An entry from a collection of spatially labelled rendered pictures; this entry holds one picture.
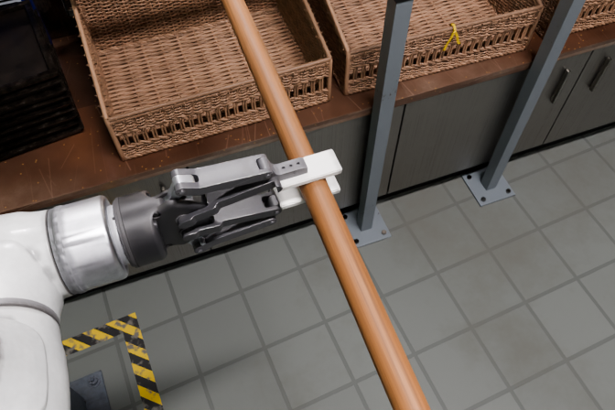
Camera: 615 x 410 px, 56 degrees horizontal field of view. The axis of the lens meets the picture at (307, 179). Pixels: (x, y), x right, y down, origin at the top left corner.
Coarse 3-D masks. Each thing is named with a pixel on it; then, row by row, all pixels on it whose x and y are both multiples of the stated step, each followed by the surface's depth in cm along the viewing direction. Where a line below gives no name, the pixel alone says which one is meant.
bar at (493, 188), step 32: (576, 0) 138; (384, 32) 128; (384, 64) 133; (544, 64) 155; (384, 96) 141; (384, 128) 152; (512, 128) 178; (480, 192) 204; (512, 192) 204; (352, 224) 197; (384, 224) 197
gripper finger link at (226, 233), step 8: (272, 216) 65; (232, 224) 65; (240, 224) 65; (248, 224) 65; (256, 224) 65; (264, 224) 65; (272, 224) 66; (216, 232) 65; (224, 232) 65; (232, 232) 64; (240, 232) 65; (248, 232) 66; (208, 240) 64; (216, 240) 64; (224, 240) 65; (200, 248) 65; (208, 248) 65
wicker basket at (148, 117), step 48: (96, 0) 153; (144, 0) 157; (192, 0) 162; (288, 0) 158; (96, 48) 160; (144, 48) 162; (192, 48) 162; (240, 48) 162; (288, 48) 162; (96, 96) 130; (144, 96) 152; (192, 96) 133; (240, 96) 152; (288, 96) 145; (144, 144) 139
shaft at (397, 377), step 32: (224, 0) 79; (256, 32) 75; (256, 64) 72; (288, 128) 66; (288, 160) 65; (320, 192) 61; (320, 224) 59; (352, 256) 57; (352, 288) 55; (384, 320) 53; (384, 352) 51; (384, 384) 51; (416, 384) 50
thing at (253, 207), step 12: (240, 204) 63; (252, 204) 64; (216, 216) 62; (228, 216) 62; (240, 216) 62; (252, 216) 63; (264, 216) 64; (192, 228) 61; (204, 228) 61; (216, 228) 62
